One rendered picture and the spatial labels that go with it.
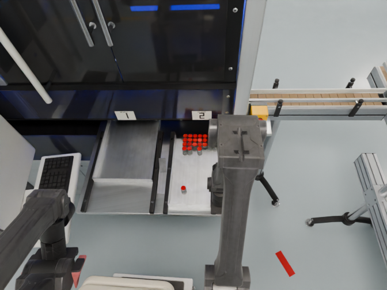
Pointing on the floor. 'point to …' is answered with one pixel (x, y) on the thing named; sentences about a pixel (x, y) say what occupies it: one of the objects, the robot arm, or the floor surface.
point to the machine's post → (248, 53)
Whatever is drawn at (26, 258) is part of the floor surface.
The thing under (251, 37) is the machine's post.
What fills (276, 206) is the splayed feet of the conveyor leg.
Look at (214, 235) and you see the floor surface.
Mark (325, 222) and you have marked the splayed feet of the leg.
